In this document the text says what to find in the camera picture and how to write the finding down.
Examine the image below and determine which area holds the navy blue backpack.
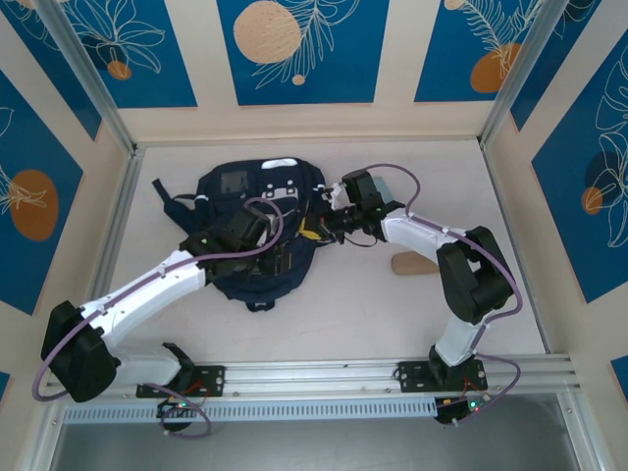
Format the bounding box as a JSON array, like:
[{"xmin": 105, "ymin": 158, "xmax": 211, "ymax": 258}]
[{"xmin": 150, "ymin": 157, "xmax": 328, "ymax": 313}]

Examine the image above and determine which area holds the beige wooden board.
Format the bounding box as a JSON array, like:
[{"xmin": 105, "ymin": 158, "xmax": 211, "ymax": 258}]
[{"xmin": 391, "ymin": 250, "xmax": 442, "ymax": 278}]

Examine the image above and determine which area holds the blue poster beige circle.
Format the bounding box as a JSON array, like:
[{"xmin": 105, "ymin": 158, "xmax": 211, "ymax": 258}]
[{"xmin": 217, "ymin": 0, "xmax": 392, "ymax": 107}]

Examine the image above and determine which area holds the blue poster orange circle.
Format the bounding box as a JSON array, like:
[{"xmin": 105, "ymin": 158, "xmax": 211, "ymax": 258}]
[
  {"xmin": 0, "ymin": 68, "xmax": 84, "ymax": 318},
  {"xmin": 532, "ymin": 63, "xmax": 628, "ymax": 305},
  {"xmin": 414, "ymin": 0, "xmax": 546, "ymax": 104}
]

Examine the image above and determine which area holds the small electronics board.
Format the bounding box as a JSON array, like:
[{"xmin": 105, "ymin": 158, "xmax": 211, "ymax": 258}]
[
  {"xmin": 156, "ymin": 397, "xmax": 202, "ymax": 418},
  {"xmin": 434, "ymin": 394, "xmax": 492, "ymax": 426}
]

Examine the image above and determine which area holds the grey metal panel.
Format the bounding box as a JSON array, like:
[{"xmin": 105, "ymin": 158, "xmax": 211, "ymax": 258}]
[{"xmin": 28, "ymin": 392, "xmax": 604, "ymax": 471}]

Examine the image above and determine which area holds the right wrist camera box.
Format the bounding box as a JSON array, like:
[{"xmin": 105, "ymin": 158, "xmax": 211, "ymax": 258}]
[{"xmin": 323, "ymin": 182, "xmax": 347, "ymax": 207}]

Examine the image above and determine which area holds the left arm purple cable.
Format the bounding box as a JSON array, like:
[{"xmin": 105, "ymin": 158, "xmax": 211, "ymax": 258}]
[{"xmin": 31, "ymin": 196, "xmax": 285, "ymax": 437}]

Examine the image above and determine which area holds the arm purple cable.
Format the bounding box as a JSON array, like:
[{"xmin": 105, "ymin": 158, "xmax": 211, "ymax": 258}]
[
  {"xmin": 365, "ymin": 162, "xmax": 522, "ymax": 428},
  {"xmin": 31, "ymin": 196, "xmax": 285, "ymax": 437}
]

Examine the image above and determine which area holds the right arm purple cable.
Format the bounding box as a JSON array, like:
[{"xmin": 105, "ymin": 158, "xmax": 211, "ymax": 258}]
[{"xmin": 365, "ymin": 162, "xmax": 522, "ymax": 428}]

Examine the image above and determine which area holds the aluminium mounting rail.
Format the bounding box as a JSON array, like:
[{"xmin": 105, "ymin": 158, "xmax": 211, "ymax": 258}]
[{"xmin": 41, "ymin": 355, "xmax": 588, "ymax": 403}]

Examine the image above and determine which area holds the aluminium table side rail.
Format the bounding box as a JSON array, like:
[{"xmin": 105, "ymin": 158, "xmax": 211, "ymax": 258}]
[
  {"xmin": 479, "ymin": 141, "xmax": 555, "ymax": 355},
  {"xmin": 73, "ymin": 144, "xmax": 146, "ymax": 365}
]

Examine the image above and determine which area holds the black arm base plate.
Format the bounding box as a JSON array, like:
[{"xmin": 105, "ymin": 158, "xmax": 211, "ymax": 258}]
[
  {"xmin": 396, "ymin": 360, "xmax": 490, "ymax": 393},
  {"xmin": 135, "ymin": 365, "xmax": 227, "ymax": 398}
]

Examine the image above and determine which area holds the grey slotted cable duct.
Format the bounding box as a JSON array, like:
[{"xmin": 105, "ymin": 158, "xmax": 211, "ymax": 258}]
[{"xmin": 61, "ymin": 397, "xmax": 441, "ymax": 424}]

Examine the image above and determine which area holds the blue floral wall poster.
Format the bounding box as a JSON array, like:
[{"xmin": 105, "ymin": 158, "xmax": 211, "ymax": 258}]
[
  {"xmin": 0, "ymin": 0, "xmax": 104, "ymax": 143},
  {"xmin": 509, "ymin": 0, "xmax": 628, "ymax": 133},
  {"xmin": 46, "ymin": 0, "xmax": 198, "ymax": 110}
]

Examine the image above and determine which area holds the aluminium frame post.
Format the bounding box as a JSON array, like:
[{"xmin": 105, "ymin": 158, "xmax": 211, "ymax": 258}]
[
  {"xmin": 36, "ymin": 0, "xmax": 143, "ymax": 158},
  {"xmin": 478, "ymin": 0, "xmax": 575, "ymax": 151}
]

